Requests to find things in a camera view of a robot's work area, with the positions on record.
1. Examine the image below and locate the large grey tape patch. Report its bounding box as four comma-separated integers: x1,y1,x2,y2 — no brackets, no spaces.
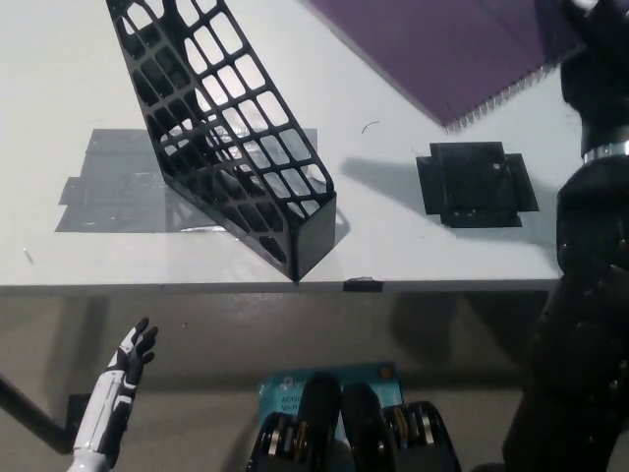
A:
53,127,319,235

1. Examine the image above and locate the black slanted table leg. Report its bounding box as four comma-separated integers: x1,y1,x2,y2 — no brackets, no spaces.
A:
0,372,76,453

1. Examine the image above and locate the square black tape patch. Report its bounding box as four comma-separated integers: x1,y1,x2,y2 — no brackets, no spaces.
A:
415,141,540,229

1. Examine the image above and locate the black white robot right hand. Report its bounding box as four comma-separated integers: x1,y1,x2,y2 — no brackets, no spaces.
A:
559,0,629,154

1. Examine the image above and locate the black teal robot torso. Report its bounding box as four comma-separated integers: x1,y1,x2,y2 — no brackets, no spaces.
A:
248,362,462,472

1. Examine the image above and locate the purple spiral notebook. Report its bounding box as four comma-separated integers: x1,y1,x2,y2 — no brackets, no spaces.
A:
307,0,587,135

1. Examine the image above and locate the black mesh magazine stand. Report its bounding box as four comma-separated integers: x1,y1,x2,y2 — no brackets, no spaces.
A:
105,0,338,284

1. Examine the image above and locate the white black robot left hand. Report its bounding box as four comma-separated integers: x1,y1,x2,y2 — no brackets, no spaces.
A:
72,317,159,456

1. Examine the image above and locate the small black tape strip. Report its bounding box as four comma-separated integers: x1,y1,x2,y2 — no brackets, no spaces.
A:
343,277,384,294

